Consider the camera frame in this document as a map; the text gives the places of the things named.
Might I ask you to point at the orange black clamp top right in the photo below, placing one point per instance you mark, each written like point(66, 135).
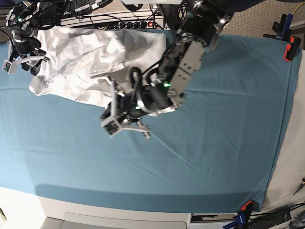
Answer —
point(291, 48)

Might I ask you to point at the white T-shirt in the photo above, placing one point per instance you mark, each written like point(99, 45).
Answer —
point(132, 49)

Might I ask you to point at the blue table cloth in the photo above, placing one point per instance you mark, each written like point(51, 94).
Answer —
point(213, 154)

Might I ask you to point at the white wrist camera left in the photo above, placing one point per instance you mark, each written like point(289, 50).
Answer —
point(112, 124)

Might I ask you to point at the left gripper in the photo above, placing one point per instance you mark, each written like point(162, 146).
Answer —
point(131, 107)

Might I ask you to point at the blue orange clamp bottom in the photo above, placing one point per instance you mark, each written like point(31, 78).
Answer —
point(242, 218)

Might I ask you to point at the blue black clamp top right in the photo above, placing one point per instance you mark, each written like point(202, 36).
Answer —
point(282, 28)

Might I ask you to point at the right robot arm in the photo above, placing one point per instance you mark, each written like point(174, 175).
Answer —
point(23, 14)

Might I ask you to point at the black power strip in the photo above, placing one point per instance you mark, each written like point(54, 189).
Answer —
point(137, 25)

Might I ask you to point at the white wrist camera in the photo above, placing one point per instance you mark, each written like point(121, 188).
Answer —
point(9, 67)
point(112, 124)

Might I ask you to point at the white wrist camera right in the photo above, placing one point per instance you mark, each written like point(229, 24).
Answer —
point(9, 67)

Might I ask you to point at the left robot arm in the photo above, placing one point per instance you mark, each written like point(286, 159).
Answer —
point(160, 88)

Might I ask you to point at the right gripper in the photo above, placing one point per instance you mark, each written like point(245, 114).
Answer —
point(25, 42)

